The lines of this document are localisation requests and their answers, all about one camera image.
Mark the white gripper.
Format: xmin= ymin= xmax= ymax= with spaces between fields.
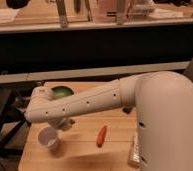
xmin=49 ymin=118 xmax=75 ymax=131

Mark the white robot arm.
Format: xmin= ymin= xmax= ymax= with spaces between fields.
xmin=25 ymin=71 xmax=193 ymax=171

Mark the green ceramic bowl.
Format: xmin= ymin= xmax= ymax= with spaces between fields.
xmin=53 ymin=86 xmax=74 ymax=98

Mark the small black block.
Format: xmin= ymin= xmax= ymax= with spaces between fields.
xmin=122 ymin=107 xmax=133 ymax=114

